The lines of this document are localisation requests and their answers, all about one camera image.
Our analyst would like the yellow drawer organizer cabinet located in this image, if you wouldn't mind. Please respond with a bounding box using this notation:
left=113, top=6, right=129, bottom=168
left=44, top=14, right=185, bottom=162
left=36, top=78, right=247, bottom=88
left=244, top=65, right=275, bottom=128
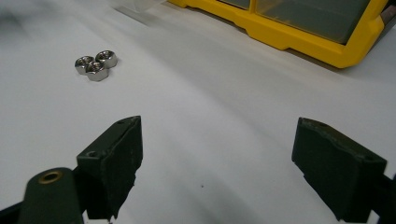
left=167, top=0, right=390, bottom=69

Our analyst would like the silver hex nut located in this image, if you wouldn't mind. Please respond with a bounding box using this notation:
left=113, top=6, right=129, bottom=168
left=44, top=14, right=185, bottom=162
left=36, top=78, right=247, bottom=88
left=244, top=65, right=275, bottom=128
left=74, top=55, right=95, bottom=76
left=85, top=61, right=110, bottom=82
left=94, top=49, right=119, bottom=70

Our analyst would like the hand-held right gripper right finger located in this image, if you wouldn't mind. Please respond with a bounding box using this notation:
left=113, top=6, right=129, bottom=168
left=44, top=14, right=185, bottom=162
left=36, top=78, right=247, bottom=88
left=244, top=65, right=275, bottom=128
left=291, top=117, right=389, bottom=223

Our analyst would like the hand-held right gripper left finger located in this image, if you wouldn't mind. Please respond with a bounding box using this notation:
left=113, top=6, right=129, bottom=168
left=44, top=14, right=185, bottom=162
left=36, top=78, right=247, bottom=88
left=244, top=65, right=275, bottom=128
left=76, top=115, right=144, bottom=221

